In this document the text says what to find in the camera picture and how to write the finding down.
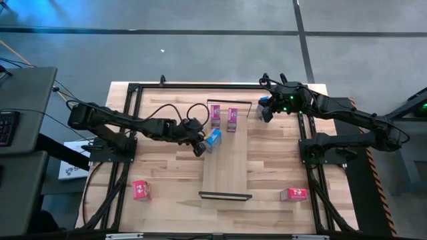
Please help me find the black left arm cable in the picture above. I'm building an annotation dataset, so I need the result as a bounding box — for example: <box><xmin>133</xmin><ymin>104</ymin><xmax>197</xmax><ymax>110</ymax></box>
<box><xmin>146</xmin><ymin>103</ymin><xmax>210</xmax><ymax>129</ymax></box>

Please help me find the black desk leg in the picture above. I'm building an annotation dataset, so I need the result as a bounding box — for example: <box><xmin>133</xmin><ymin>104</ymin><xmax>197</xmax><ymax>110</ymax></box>
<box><xmin>35</xmin><ymin>133</ymin><xmax>91</xmax><ymax>171</ymax></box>

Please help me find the red cereal box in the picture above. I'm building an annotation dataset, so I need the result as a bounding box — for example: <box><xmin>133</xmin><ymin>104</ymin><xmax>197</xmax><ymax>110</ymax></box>
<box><xmin>280</xmin><ymin>187</ymin><xmax>308</xmax><ymax>202</ymax></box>
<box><xmin>131</xmin><ymin>179</ymin><xmax>152</xmax><ymax>202</ymax></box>

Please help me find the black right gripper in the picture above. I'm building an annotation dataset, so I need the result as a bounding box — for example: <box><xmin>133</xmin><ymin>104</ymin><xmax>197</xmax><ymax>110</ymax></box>
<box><xmin>259</xmin><ymin>81</ymin><xmax>313</xmax><ymax>123</ymax></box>

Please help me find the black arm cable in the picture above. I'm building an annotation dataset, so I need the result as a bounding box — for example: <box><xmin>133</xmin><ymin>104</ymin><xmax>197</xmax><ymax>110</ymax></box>
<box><xmin>259</xmin><ymin>77</ymin><xmax>318</xmax><ymax>101</ymax></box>
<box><xmin>146</xmin><ymin>103</ymin><xmax>210</xmax><ymax>129</ymax></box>

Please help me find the dark metal table frame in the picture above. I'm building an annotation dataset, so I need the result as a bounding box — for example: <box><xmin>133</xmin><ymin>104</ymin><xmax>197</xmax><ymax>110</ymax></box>
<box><xmin>372</xmin><ymin>87</ymin><xmax>427</xmax><ymax>196</ymax></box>

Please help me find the orange cable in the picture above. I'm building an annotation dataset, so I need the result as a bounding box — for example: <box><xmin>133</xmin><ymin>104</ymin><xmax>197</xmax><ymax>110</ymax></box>
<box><xmin>0</xmin><ymin>39</ymin><xmax>34</xmax><ymax>67</ymax></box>

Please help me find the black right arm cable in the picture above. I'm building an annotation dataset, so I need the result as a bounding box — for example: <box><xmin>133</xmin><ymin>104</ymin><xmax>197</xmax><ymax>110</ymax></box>
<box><xmin>259</xmin><ymin>77</ymin><xmax>318</xmax><ymax>101</ymax></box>

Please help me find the black aluminium table frame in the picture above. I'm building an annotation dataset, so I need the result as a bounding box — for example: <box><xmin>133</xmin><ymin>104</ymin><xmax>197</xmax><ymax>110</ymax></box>
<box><xmin>79</xmin><ymin>82</ymin><xmax>360</xmax><ymax>235</ymax></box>

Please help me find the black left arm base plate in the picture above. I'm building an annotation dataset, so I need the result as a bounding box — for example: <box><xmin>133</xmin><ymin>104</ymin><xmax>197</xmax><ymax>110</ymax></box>
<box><xmin>89</xmin><ymin>136</ymin><xmax>137</xmax><ymax>163</ymax></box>

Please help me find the grey cabinet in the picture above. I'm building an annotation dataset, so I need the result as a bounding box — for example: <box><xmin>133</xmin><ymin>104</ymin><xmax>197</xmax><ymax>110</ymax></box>
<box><xmin>0</xmin><ymin>150</ymin><xmax>49</xmax><ymax>237</ymax></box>

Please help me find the black keyboard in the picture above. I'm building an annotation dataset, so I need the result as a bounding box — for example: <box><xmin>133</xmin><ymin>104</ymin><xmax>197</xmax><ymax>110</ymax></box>
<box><xmin>0</xmin><ymin>111</ymin><xmax>21</xmax><ymax>147</ymax></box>

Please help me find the wooden shelf with black frame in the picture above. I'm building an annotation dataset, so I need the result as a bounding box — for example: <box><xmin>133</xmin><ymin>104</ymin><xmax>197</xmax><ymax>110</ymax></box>
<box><xmin>199</xmin><ymin>99</ymin><xmax>254</xmax><ymax>201</ymax></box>

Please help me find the blue cereal box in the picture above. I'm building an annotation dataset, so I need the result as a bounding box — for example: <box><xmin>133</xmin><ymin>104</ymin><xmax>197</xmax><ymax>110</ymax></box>
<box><xmin>256</xmin><ymin>96</ymin><xmax>270</xmax><ymax>121</ymax></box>
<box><xmin>203</xmin><ymin>128</ymin><xmax>223</xmax><ymax>153</ymax></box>

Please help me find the grey desk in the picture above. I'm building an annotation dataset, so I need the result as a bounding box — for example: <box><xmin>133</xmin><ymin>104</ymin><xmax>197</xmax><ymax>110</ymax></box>
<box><xmin>0</xmin><ymin>66</ymin><xmax>58</xmax><ymax>156</ymax></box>

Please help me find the black mat with hazard stripes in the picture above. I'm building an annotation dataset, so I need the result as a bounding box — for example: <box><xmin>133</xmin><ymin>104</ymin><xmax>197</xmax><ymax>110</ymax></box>
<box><xmin>328</xmin><ymin>96</ymin><xmax>398</xmax><ymax>237</ymax></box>

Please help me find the white cardboard box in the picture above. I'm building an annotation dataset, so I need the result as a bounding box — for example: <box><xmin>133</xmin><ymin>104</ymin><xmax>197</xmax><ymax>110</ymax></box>
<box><xmin>58</xmin><ymin>139</ymin><xmax>93</xmax><ymax>181</ymax></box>

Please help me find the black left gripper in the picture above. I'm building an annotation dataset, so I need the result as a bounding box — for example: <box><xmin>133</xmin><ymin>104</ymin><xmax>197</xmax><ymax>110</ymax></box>
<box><xmin>175</xmin><ymin>118</ymin><xmax>211</xmax><ymax>158</ymax></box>

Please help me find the pink cereal box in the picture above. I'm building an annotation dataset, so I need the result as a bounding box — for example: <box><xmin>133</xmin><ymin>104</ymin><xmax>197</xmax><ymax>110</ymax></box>
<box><xmin>210</xmin><ymin>104</ymin><xmax>222</xmax><ymax>129</ymax></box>
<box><xmin>226</xmin><ymin>107</ymin><xmax>239</xmax><ymax>133</ymax></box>

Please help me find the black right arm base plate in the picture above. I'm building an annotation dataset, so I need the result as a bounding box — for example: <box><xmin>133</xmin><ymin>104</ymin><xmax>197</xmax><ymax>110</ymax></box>
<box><xmin>298</xmin><ymin>138</ymin><xmax>348</xmax><ymax>166</ymax></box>

